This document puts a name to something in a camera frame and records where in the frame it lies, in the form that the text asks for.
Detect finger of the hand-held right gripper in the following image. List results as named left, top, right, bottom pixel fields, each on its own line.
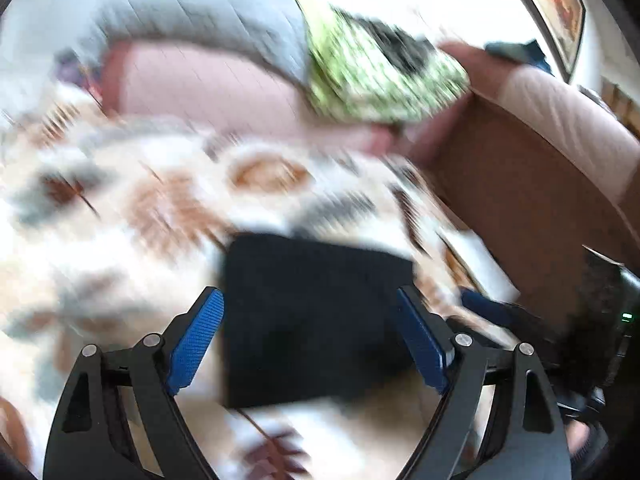
left=460, top=287, right=551, bottom=343

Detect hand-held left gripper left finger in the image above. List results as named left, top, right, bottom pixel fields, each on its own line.
left=42, top=287, right=226, bottom=480

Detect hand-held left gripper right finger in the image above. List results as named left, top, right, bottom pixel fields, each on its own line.
left=397, top=285, right=572, bottom=480

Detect black pants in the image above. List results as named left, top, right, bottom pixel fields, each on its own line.
left=220, top=232, right=421, bottom=411

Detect white paper sheet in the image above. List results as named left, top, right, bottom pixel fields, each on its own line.
left=435, top=230, right=521, bottom=301

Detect pink sofa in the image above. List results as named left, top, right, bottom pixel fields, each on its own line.
left=100, top=40, right=640, bottom=311

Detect leaf print blanket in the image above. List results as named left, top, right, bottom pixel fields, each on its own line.
left=0, top=80, right=521, bottom=480

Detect green patterned pillow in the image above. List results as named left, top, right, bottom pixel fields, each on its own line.
left=292, top=0, right=471, bottom=123

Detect blue cloth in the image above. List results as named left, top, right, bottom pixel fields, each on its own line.
left=485, top=40, right=553, bottom=73

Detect purple patterned cloth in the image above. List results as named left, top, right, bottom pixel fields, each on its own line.
left=52, top=47, right=108, bottom=91

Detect large framed picture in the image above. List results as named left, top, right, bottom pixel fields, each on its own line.
left=500, top=0, right=587, bottom=83

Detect grey quilted blanket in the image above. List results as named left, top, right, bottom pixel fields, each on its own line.
left=65, top=0, right=321, bottom=86

